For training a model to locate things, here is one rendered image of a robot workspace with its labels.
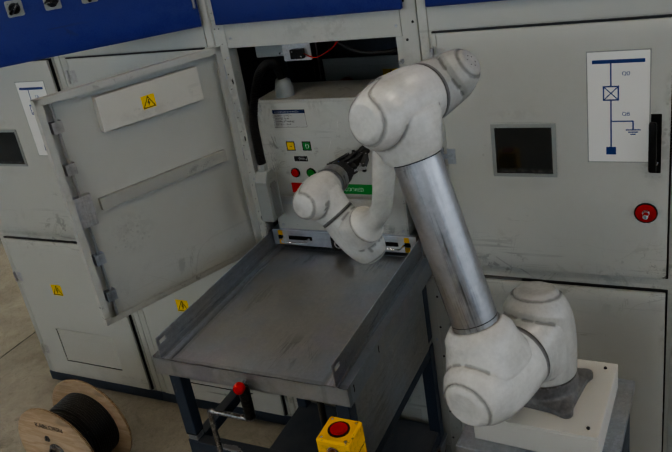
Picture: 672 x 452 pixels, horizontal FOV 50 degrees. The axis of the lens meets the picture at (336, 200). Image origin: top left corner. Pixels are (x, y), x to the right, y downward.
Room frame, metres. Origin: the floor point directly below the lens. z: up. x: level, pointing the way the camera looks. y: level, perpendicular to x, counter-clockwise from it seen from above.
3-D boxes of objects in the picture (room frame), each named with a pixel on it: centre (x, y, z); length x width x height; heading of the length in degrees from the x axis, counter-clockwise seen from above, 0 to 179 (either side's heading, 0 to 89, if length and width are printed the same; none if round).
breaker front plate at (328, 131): (2.20, 0.00, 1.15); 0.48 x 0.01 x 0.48; 62
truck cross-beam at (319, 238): (2.22, -0.01, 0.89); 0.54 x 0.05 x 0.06; 62
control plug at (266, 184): (2.24, 0.22, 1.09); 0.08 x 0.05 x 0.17; 152
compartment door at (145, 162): (2.20, 0.55, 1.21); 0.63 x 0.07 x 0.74; 128
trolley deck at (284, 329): (1.90, 0.16, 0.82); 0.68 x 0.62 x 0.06; 152
